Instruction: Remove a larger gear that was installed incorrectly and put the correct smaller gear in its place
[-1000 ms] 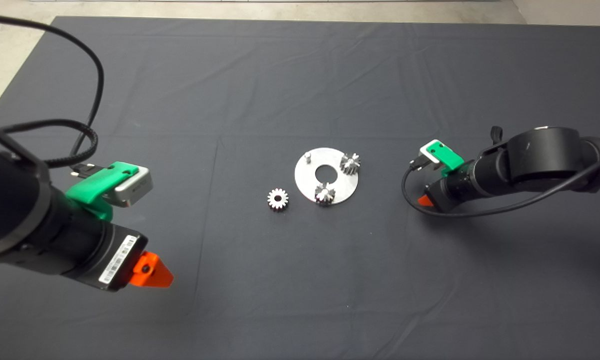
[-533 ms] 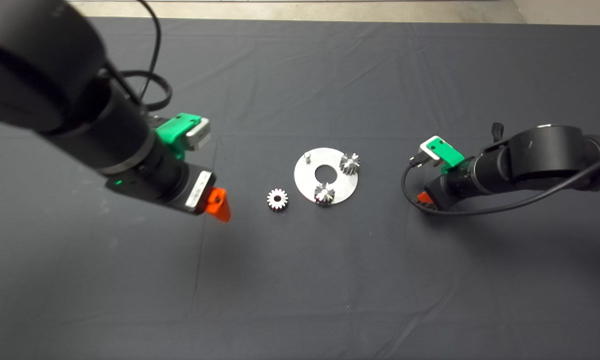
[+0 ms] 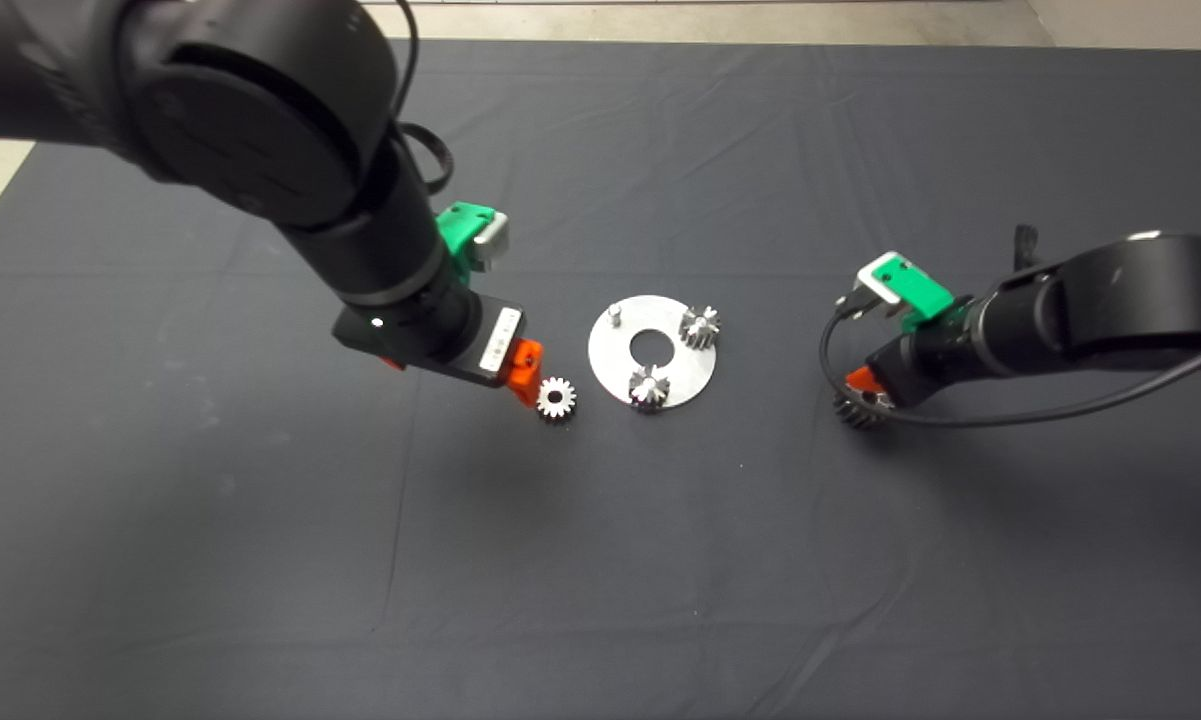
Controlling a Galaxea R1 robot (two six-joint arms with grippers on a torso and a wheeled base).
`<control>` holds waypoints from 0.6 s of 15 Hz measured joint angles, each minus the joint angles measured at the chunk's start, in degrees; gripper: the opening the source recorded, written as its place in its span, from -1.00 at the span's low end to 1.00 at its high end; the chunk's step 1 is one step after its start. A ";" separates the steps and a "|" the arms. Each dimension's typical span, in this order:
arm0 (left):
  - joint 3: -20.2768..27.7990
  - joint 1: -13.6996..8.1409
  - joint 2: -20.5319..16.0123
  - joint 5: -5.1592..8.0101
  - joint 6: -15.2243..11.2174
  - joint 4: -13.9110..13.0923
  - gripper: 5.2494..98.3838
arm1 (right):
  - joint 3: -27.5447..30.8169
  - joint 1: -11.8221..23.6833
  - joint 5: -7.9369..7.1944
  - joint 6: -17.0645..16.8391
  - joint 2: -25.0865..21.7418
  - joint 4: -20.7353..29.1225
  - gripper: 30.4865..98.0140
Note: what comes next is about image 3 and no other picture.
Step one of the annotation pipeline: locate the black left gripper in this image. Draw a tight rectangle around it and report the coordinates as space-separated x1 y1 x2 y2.
332 293 545 408

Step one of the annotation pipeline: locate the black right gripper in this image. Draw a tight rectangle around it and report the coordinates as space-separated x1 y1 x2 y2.
845 300 976 409

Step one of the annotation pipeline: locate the larger dark steel gear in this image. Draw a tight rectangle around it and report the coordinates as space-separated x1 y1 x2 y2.
833 385 896 431

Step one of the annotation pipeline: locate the small steel gear with hole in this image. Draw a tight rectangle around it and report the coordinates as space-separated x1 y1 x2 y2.
535 376 579 421

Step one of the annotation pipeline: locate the small steel gear on pin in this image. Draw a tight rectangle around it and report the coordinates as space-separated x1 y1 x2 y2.
628 364 673 413
678 305 721 351

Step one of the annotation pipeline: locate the round metal plate with hole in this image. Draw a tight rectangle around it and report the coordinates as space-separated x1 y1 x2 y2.
587 295 718 411

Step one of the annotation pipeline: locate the dark grey table cloth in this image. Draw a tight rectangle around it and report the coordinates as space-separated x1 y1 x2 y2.
0 40 1201 720

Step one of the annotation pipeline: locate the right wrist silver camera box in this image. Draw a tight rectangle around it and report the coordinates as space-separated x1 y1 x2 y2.
855 250 911 309

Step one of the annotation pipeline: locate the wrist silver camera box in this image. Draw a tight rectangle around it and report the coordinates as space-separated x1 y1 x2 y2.
472 212 511 273
855 250 911 309

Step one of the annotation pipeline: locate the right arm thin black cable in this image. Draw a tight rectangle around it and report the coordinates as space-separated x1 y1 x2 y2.
818 288 1201 430

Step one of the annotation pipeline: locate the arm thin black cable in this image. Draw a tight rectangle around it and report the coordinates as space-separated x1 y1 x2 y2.
818 288 1201 430
390 0 457 198

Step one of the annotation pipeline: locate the right wrist green camera mount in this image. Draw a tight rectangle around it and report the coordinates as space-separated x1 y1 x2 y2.
875 255 957 333

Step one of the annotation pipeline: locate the wrist green camera mount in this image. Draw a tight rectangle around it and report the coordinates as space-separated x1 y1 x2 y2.
435 202 501 273
875 255 957 333

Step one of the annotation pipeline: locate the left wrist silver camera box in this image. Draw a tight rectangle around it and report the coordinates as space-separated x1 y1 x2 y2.
472 212 511 273

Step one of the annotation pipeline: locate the left wrist green camera mount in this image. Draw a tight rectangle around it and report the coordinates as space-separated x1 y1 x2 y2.
435 202 501 273

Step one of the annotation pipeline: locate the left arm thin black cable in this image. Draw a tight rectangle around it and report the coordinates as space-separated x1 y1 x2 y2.
390 0 457 198

